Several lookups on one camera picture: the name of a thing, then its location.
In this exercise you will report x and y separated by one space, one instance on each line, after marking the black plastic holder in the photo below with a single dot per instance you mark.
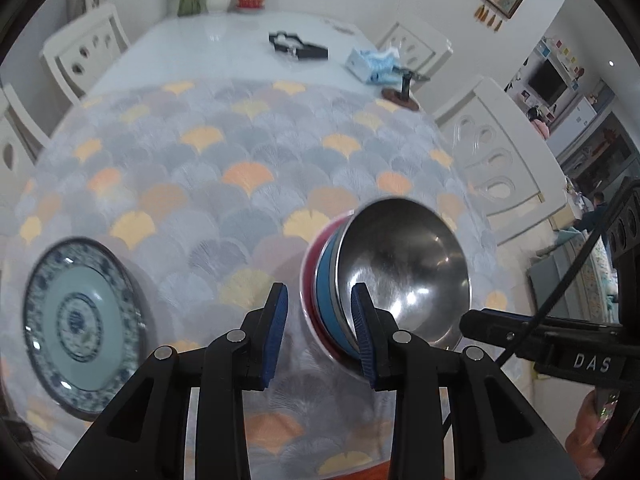
315 52

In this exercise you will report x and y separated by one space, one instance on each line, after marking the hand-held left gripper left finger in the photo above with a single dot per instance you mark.
275 340

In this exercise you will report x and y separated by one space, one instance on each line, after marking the white television wall unit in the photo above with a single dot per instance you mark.
560 55

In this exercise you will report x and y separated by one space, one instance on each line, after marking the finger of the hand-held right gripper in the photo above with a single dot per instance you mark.
495 327

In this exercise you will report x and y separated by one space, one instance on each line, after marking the person's right hand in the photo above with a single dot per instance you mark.
582 435

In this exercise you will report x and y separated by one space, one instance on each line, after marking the large blue floral plate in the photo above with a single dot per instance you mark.
75 320

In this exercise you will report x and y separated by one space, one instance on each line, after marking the white dining chair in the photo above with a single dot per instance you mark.
440 47
520 125
55 60
30 130

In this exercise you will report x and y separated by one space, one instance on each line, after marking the fan-patterned tablecloth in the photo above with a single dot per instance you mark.
225 210

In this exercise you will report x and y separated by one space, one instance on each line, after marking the grey upholstered seat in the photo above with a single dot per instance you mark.
550 285

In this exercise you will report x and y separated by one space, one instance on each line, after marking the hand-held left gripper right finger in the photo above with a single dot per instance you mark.
364 345

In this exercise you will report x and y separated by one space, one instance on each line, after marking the blue steel bowl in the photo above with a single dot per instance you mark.
400 260

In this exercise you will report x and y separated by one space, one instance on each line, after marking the small black brown stand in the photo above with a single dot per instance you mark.
400 102

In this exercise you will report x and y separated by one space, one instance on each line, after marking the black television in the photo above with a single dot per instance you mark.
547 82

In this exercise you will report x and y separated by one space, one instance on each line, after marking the orange wall tassels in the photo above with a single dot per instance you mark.
484 12

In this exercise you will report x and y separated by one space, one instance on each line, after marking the red steel bowl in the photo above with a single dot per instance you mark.
327 242

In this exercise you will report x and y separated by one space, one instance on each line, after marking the pink ceramic bowl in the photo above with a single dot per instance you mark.
330 352

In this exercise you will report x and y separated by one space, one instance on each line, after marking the blue tissue pack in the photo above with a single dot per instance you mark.
362 60

